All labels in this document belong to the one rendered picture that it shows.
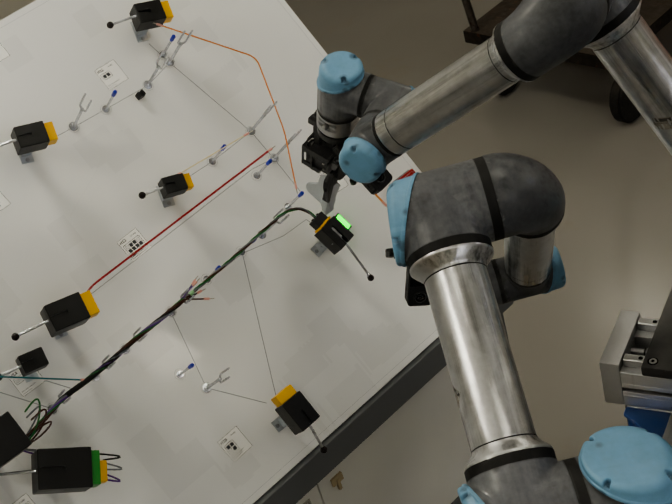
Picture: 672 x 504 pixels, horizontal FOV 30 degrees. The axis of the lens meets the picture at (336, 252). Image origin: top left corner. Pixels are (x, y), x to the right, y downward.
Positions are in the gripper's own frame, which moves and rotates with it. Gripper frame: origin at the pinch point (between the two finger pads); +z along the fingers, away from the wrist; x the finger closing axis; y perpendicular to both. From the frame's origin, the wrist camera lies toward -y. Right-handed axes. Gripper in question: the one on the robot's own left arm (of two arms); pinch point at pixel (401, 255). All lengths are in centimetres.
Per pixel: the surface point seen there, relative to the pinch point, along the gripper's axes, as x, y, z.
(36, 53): 68, 41, 15
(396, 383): -1.2, -24.9, 14.7
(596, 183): -109, 30, 187
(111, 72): 53, 38, 17
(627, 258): -105, 3, 151
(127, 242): 51, 4, 9
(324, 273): 12.2, -2.6, 17.4
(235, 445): 31.9, -34.5, 3.9
